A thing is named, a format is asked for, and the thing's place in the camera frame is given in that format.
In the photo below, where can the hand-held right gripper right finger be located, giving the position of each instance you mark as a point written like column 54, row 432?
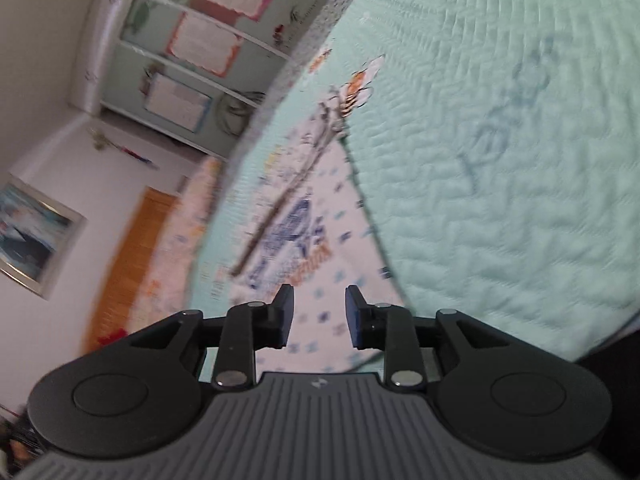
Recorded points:
column 355, row 317

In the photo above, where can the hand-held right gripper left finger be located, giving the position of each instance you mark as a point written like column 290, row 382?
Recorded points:
column 286, row 315

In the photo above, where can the printed white shirt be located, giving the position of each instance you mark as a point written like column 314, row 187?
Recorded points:
column 330, row 240

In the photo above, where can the floral pillow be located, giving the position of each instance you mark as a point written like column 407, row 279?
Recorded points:
column 185, row 240

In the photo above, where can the wooden headboard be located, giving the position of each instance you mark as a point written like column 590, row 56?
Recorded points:
column 130, row 270

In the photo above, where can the red item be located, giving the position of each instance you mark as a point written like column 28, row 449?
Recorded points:
column 112, row 336

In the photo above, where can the blue bordered poster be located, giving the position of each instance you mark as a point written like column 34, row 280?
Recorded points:
column 175, row 102

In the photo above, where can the framed picture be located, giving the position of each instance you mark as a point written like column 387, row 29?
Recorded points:
column 35, row 235

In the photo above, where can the orange bordered poster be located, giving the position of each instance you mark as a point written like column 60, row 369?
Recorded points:
column 205, row 45

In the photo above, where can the white sliding door wardrobe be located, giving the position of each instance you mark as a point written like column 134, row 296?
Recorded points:
column 150, row 35

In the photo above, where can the hanging wall ornament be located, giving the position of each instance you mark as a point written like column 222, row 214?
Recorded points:
column 120, row 147

